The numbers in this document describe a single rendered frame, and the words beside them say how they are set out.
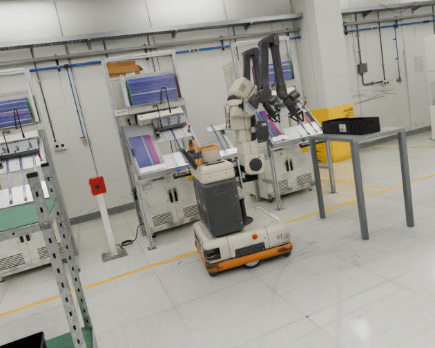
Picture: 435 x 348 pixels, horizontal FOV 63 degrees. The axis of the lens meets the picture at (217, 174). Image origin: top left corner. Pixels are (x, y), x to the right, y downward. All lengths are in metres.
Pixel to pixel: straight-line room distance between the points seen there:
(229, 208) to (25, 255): 2.09
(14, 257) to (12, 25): 3.01
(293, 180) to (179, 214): 1.45
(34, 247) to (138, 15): 3.45
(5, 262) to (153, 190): 1.49
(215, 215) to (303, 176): 2.11
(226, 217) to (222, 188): 0.22
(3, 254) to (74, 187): 1.80
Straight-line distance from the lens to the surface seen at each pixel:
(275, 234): 2.70
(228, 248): 2.62
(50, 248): 1.24
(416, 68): 8.29
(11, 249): 3.86
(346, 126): 3.06
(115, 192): 5.39
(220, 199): 2.55
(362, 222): 2.98
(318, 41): 6.15
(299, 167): 4.44
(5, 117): 3.86
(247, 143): 2.73
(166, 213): 3.85
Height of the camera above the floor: 1.18
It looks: 10 degrees down
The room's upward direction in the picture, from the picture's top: 11 degrees counter-clockwise
